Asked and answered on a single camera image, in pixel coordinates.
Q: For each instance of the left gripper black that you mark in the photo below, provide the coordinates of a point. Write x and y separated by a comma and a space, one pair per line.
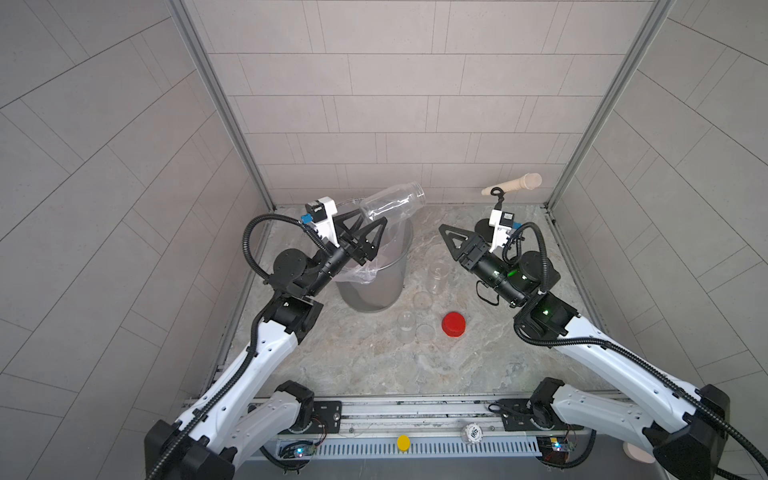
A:
349, 241

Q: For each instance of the clear plastic bin liner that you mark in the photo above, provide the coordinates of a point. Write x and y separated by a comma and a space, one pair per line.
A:
360, 272

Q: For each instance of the grey mesh waste bin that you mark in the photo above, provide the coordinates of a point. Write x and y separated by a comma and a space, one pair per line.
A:
377, 285

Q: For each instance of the right circuit board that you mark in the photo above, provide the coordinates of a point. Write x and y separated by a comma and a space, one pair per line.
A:
557, 450

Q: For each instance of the beige handle on stand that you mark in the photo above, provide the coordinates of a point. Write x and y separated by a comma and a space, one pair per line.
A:
529, 181

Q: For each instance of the aluminium rail frame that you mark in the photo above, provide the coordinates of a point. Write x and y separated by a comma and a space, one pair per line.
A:
370, 427

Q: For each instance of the white round knob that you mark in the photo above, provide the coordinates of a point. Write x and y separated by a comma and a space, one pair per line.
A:
472, 434

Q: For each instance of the yellow round button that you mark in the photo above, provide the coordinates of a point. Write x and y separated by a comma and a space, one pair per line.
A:
403, 443

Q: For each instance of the left circuit board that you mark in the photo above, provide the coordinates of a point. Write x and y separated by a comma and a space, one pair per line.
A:
298, 450

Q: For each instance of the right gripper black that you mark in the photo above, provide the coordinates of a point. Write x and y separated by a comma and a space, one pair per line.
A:
468, 252

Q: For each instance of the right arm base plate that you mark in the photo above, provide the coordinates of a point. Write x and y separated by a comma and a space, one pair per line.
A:
520, 414

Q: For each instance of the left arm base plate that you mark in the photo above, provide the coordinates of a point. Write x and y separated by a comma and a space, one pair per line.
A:
326, 418

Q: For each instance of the pink oval pad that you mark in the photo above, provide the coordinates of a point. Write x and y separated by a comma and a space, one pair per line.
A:
637, 454

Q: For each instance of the red jar lid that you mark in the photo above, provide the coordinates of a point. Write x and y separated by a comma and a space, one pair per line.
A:
454, 324

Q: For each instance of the clear rice jar with lid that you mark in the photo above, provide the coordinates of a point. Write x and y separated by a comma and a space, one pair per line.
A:
437, 278

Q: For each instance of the red lidded rice jar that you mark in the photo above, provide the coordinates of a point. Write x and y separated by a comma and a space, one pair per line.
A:
396, 203

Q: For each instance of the clear jar lid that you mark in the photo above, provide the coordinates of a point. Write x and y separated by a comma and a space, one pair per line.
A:
425, 333
422, 301

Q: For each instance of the circuit board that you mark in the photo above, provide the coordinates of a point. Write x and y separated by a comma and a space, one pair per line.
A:
557, 450
298, 450

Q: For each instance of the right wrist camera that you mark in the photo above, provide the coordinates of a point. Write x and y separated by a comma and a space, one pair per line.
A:
503, 225

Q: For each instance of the black stand with round base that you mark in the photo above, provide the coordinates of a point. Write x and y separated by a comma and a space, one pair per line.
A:
483, 227

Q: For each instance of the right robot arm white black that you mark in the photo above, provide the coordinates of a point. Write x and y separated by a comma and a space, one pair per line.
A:
685, 428

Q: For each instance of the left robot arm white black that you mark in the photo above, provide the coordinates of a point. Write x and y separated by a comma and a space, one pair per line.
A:
218, 433

